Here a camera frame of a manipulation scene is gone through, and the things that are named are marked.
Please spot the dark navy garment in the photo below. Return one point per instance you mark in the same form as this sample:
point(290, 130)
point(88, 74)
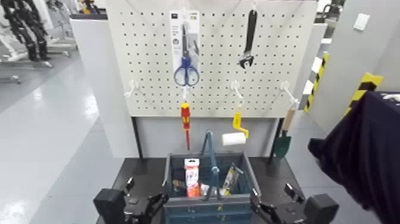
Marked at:
point(362, 156)

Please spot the beige perforated pegboard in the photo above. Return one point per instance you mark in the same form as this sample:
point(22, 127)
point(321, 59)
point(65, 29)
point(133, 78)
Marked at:
point(215, 47)

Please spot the white paper label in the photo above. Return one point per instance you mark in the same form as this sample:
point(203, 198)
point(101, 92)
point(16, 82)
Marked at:
point(308, 87)
point(316, 64)

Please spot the white wall switch plate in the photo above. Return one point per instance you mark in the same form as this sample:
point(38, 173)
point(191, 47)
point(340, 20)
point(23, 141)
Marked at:
point(361, 22)

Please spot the white zip tie loop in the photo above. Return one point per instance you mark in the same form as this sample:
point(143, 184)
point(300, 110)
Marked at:
point(185, 97)

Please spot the black pegboard stand post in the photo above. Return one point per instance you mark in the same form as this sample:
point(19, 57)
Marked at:
point(137, 137)
point(274, 137)

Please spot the white scissors packaging card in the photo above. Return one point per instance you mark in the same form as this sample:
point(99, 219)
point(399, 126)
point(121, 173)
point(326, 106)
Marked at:
point(176, 31)

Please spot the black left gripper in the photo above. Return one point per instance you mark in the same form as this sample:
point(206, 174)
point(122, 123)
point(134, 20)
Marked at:
point(137, 211)

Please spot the yellow black packaged tool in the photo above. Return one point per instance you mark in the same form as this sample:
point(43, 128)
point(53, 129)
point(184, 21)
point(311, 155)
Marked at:
point(230, 179)

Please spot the white pegboard hook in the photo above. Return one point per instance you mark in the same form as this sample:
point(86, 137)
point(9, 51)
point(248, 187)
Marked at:
point(286, 87)
point(186, 90)
point(253, 6)
point(132, 86)
point(235, 86)

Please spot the teal grey plastic crate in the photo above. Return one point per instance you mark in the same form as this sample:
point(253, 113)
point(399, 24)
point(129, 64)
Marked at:
point(206, 209)

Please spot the red yellow screwdriver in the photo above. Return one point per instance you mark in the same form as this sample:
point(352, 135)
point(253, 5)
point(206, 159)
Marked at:
point(185, 115)

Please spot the small brown item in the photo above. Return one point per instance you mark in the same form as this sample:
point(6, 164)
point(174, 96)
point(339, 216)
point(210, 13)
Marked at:
point(178, 185)

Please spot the white partition panel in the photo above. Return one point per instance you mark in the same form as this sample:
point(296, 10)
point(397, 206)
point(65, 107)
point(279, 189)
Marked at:
point(100, 87)

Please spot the black humanoid robot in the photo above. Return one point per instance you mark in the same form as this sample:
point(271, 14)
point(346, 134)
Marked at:
point(26, 28)

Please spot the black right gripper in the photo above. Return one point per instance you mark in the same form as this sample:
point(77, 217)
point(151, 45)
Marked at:
point(290, 214)

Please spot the white orange sealant tube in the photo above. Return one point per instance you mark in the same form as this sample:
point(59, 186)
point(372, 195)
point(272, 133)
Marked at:
point(192, 178)

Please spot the yellow black striped guard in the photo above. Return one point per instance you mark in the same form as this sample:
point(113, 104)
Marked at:
point(317, 81)
point(364, 89)

